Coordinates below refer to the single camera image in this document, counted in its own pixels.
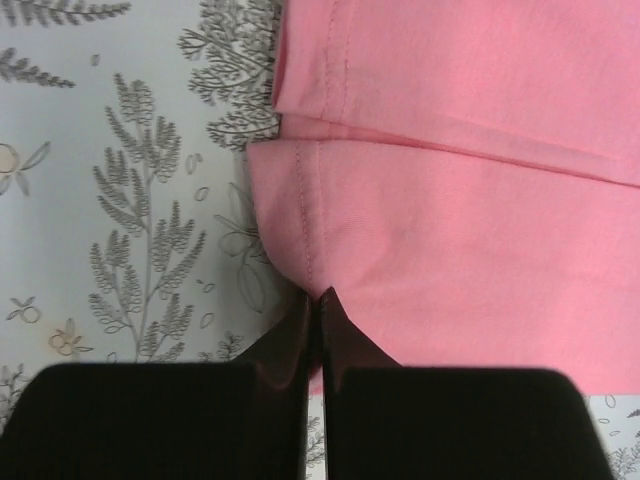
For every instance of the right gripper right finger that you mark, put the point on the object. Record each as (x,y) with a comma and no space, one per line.
(387,421)

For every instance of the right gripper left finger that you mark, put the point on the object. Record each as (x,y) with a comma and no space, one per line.
(241,419)

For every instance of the pink t shirt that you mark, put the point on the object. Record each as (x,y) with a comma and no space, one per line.
(465,174)

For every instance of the floral tablecloth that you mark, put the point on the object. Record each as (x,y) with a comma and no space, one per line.
(128,226)

